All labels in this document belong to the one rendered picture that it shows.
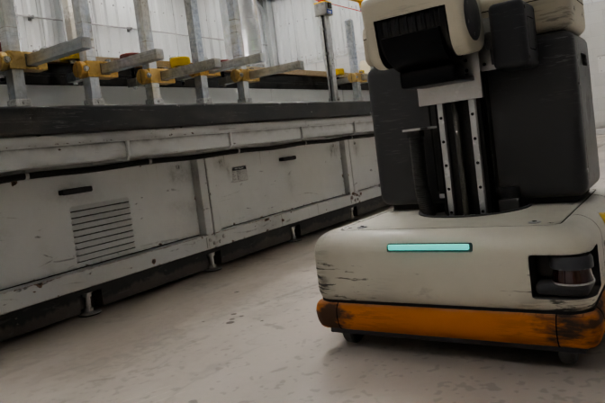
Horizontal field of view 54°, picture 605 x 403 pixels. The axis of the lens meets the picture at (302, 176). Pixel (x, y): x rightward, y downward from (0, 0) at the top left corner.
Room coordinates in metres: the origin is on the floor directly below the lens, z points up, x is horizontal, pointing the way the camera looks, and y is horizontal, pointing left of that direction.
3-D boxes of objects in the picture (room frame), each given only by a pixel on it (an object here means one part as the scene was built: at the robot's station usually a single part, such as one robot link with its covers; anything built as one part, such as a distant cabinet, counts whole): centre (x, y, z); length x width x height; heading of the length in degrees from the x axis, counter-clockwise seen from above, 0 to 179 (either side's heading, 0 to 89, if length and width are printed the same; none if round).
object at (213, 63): (2.08, 0.41, 0.80); 0.43 x 0.03 x 0.04; 56
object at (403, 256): (1.50, -0.43, 0.16); 0.67 x 0.64 x 0.25; 146
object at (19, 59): (1.69, 0.75, 0.83); 0.14 x 0.06 x 0.05; 146
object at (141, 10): (2.08, 0.48, 0.87); 0.04 x 0.04 x 0.48; 56
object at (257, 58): (2.29, 0.27, 0.83); 0.43 x 0.03 x 0.04; 56
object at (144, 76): (2.10, 0.47, 0.80); 0.14 x 0.06 x 0.05; 146
